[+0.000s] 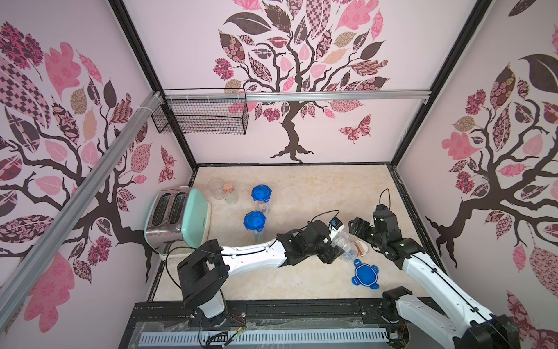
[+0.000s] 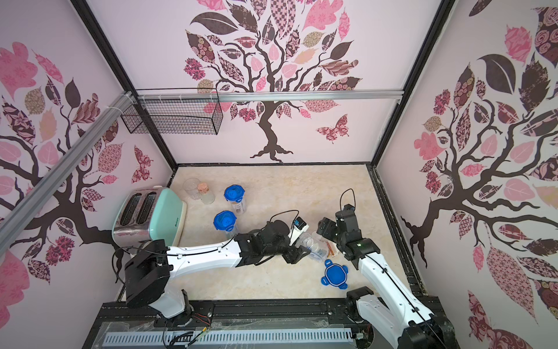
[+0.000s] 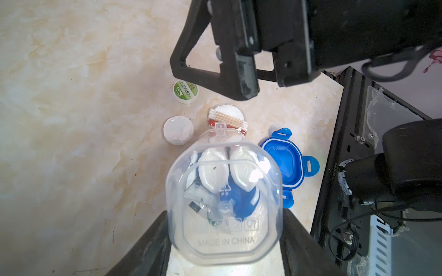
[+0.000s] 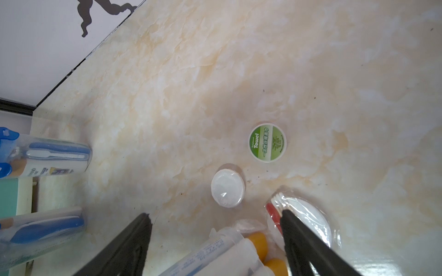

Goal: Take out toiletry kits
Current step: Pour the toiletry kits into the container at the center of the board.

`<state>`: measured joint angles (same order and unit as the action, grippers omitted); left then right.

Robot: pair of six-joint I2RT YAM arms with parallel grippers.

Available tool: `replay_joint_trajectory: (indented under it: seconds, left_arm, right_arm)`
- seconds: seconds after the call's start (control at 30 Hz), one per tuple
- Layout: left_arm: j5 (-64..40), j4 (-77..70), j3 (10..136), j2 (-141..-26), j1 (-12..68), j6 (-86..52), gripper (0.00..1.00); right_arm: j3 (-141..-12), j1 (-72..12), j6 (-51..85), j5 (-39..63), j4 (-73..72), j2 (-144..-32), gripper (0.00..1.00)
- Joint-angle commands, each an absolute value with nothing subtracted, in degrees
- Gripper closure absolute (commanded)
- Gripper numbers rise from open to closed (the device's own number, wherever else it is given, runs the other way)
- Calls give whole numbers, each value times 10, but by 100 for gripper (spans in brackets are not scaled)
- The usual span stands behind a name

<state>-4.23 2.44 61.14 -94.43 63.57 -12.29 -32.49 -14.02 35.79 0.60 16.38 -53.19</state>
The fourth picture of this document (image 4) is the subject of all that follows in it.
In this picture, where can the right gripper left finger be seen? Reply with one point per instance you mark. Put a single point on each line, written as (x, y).
(126, 254)

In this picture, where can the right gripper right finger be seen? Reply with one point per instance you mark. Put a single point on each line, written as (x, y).
(307, 253)

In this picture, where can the comb packet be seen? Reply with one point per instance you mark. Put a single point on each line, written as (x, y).
(308, 214)

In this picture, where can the blue lid container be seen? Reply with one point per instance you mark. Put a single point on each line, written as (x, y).
(28, 156)
(27, 237)

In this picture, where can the round green towel tablet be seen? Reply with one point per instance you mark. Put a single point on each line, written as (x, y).
(267, 142)

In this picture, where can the mint chrome toaster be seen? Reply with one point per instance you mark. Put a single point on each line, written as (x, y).
(16, 197)

